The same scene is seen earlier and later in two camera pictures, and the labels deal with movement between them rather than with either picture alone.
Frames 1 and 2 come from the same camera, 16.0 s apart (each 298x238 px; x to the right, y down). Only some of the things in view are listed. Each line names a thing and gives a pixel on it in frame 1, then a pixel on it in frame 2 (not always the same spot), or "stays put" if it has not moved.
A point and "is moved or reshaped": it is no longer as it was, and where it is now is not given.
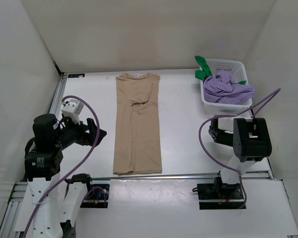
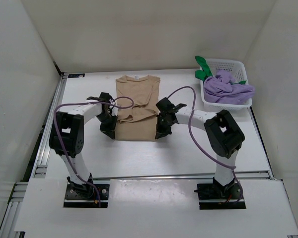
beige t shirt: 137,148 is moved or reshaped
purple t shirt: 219,89 stays put
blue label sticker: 75,75 stays put
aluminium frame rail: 20,189 stays put
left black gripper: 91,131 -> 108,127
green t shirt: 206,73 stays put
